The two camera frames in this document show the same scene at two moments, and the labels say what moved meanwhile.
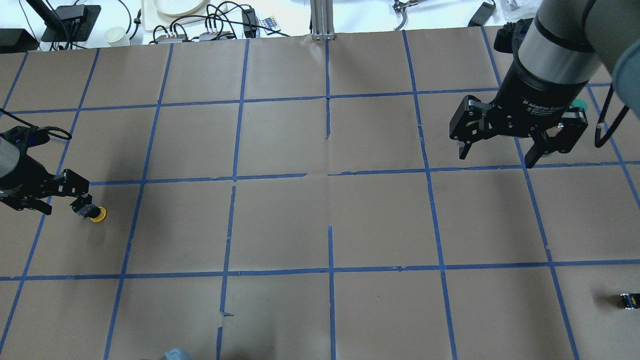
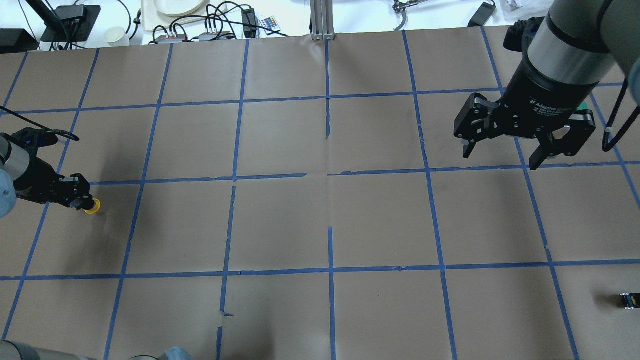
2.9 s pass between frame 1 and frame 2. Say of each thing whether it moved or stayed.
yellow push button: moved
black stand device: stayed
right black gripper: stayed
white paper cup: stayed
